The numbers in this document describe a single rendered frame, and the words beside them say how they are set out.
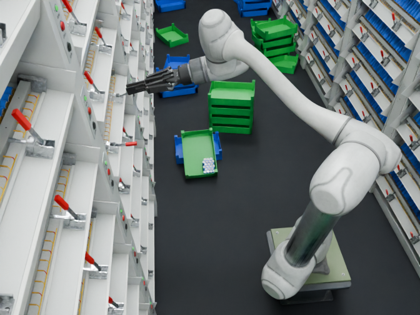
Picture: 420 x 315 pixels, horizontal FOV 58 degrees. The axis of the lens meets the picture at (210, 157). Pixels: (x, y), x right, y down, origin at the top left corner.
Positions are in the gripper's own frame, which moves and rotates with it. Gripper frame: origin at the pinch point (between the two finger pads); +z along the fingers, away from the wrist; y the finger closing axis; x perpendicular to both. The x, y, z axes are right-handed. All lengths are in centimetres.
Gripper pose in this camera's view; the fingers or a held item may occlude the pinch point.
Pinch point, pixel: (136, 87)
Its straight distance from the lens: 142.1
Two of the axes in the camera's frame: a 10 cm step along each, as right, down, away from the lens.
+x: -2.2, -6.8, -7.0
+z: -9.7, 2.4, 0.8
